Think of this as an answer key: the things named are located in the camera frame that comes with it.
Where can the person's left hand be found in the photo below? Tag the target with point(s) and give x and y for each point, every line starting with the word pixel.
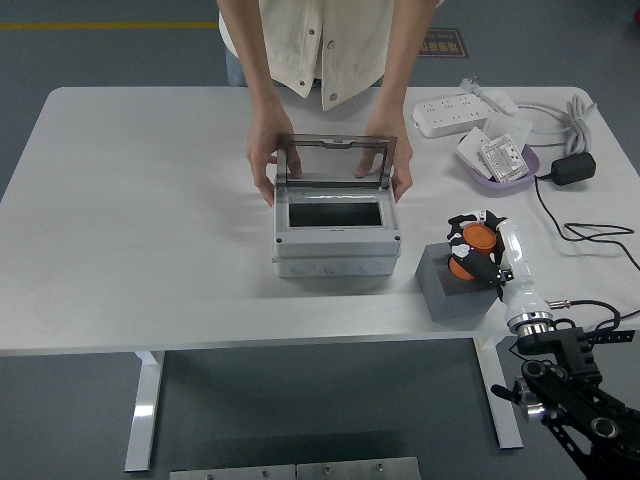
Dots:
pixel 402 155

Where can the person's right hand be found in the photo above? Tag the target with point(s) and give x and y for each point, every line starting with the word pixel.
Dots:
pixel 260 150

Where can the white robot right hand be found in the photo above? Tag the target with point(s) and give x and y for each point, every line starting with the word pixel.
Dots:
pixel 515 280

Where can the orange cylindrical battery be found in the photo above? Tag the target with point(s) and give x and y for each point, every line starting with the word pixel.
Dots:
pixel 477 237

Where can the grey plastic junction box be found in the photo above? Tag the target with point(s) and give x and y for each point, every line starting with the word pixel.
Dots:
pixel 335 247

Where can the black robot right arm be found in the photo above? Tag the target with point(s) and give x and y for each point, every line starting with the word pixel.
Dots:
pixel 575 400

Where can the person's left forearm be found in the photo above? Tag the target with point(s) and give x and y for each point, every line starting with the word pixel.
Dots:
pixel 397 65

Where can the person's right forearm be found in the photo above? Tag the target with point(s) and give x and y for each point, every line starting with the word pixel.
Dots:
pixel 255 65

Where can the white power strip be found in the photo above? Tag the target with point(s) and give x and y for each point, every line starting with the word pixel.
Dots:
pixel 450 115

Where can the plain white packet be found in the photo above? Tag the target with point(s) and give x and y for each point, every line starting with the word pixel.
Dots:
pixel 470 150

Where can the grey foam block holder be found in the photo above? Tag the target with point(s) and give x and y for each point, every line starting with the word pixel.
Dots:
pixel 450 300

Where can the labelled white packet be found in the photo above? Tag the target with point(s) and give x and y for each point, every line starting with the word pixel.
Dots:
pixel 505 160

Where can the person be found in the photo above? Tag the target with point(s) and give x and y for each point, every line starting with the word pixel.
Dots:
pixel 300 50

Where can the white power plug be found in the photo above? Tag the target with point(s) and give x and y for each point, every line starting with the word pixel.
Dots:
pixel 497 100

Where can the white square socket plate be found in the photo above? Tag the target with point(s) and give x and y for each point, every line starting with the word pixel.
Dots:
pixel 510 127

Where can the black floor sign sticker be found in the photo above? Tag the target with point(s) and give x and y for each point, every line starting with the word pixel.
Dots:
pixel 450 47

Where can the purple plastic tray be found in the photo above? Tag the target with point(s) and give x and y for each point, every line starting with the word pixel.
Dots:
pixel 531 162

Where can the white table leg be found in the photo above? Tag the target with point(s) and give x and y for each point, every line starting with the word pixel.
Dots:
pixel 145 410
pixel 500 400

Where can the black power adapter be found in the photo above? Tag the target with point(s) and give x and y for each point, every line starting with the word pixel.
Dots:
pixel 572 169

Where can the grey metal plate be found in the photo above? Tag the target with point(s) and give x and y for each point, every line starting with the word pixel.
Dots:
pixel 360 470
pixel 235 472

